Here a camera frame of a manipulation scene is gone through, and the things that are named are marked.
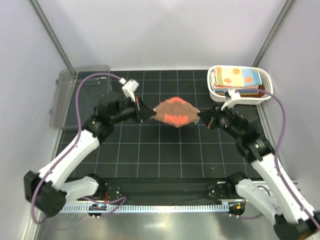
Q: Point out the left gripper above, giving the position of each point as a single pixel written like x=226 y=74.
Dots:
x=141 y=112

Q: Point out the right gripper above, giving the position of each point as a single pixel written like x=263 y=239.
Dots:
x=210 y=117

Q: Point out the light blue dotted towel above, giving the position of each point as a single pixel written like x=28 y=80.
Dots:
x=239 y=89

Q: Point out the salmon pink towel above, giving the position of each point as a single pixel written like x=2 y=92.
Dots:
x=176 y=112

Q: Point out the peach dotted towel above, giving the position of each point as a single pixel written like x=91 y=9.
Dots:
x=235 y=76

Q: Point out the brown towel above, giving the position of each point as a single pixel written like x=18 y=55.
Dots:
x=258 y=92

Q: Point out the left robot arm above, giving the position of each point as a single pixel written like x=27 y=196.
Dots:
x=48 y=190

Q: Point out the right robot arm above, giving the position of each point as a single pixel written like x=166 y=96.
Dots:
x=291 y=216

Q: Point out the black grid mat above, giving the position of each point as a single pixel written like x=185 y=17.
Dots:
x=156 y=150

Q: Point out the white perforated basket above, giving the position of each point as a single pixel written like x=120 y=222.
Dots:
x=245 y=99

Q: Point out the clear plastic bin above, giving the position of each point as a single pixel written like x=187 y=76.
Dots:
x=63 y=113

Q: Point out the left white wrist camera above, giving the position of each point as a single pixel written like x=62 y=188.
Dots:
x=129 y=87

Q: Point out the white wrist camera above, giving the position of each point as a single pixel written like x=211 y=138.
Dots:
x=232 y=98
x=129 y=87

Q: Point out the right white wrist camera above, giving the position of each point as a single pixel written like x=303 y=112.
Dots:
x=232 y=98

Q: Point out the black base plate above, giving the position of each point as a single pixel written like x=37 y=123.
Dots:
x=164 y=190

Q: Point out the white slotted cable duct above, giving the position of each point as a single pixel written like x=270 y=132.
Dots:
x=94 y=208

